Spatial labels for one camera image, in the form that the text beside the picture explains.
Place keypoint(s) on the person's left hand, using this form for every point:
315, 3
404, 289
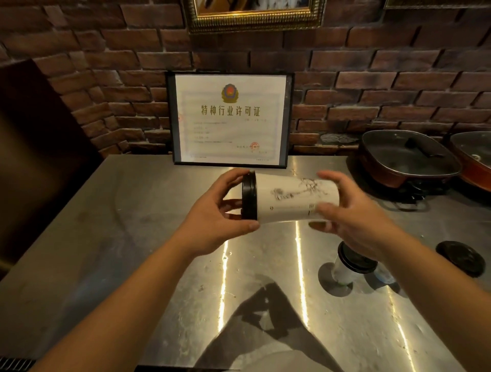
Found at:
207, 222

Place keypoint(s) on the person's right hand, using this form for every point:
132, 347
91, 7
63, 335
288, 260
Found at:
364, 226

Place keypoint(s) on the person's right thumb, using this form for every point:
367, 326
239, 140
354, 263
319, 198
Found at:
337, 181

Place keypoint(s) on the person's left thumb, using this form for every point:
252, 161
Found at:
241, 227

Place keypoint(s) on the black plastic cup lid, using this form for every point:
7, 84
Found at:
460, 258
355, 258
249, 195

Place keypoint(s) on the white printed paper cup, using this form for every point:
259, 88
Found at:
291, 199

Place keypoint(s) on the person's left forearm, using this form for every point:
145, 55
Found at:
126, 306

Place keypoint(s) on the person's right forearm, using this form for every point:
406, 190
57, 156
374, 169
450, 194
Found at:
433, 291

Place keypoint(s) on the red electric skillet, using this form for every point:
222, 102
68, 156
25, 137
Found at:
383, 172
473, 178

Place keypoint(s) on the glass skillet lid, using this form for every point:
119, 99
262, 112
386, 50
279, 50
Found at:
475, 147
406, 153

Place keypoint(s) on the black framed certificate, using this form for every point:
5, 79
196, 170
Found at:
230, 118

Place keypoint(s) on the gold ornate picture frame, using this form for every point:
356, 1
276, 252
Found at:
253, 21

